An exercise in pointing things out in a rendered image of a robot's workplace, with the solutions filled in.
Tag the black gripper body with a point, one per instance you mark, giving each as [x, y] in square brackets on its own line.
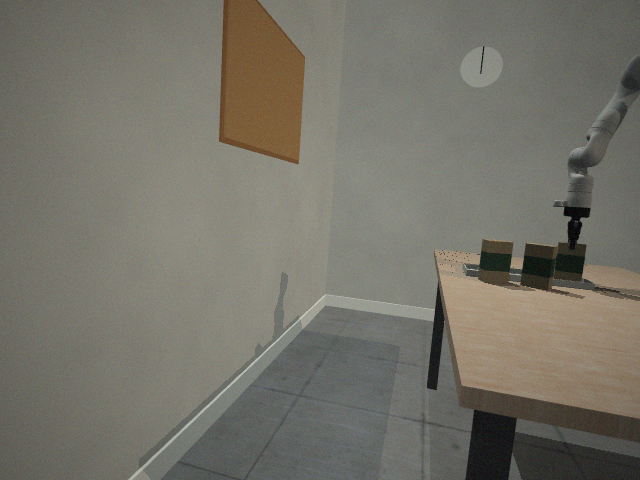
[576, 212]

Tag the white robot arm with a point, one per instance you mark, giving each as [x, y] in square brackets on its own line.
[580, 183]

